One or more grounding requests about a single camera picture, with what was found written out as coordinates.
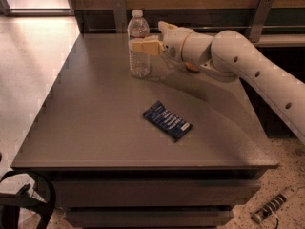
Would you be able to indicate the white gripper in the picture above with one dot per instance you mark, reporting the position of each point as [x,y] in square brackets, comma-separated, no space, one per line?
[172,46]

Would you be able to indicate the clear plastic water bottle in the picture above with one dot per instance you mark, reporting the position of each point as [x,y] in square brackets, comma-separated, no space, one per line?
[138,29]

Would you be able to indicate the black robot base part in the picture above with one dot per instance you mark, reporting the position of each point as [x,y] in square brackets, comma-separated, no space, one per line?
[10,205]

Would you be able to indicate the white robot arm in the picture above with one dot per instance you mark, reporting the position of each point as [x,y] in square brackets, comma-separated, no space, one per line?
[227,56]

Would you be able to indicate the orange fruit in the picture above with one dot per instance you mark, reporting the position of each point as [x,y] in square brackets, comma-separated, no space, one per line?
[192,67]

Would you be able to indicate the dark blue snack bar wrapper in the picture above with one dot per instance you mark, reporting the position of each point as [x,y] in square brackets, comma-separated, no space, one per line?
[166,121]

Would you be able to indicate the grey drawer cabinet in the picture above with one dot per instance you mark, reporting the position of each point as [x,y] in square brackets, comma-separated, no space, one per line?
[111,168]

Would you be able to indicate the white power strip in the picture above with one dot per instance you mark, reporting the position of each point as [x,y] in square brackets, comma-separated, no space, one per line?
[274,204]

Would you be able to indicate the left metal bracket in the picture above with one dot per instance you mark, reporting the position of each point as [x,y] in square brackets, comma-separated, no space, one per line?
[120,15]

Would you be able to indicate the metal bracket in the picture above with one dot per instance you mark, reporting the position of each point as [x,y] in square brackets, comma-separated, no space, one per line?
[261,12]
[120,15]

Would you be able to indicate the right metal bracket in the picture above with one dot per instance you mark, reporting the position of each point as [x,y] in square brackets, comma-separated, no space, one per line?
[261,12]

